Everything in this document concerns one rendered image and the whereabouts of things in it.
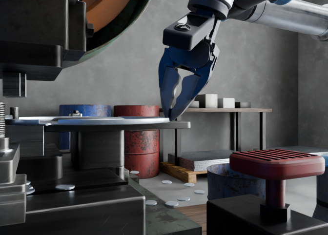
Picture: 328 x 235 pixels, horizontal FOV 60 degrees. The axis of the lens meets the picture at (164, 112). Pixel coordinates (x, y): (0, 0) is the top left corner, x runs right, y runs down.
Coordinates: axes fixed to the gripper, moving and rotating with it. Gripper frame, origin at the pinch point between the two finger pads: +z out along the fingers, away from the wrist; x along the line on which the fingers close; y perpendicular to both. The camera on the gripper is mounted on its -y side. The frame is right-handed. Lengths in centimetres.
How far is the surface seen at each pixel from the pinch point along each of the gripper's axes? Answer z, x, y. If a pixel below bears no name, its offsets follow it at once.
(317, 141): 9, -128, 513
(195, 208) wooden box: 46, -3, 82
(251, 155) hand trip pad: -1.3, -14.3, -22.7
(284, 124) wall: -1, -69, 519
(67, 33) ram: -7.2, 15.6, -11.7
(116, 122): 2.2, 3.0, -13.2
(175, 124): 1.5, -1.3, 0.9
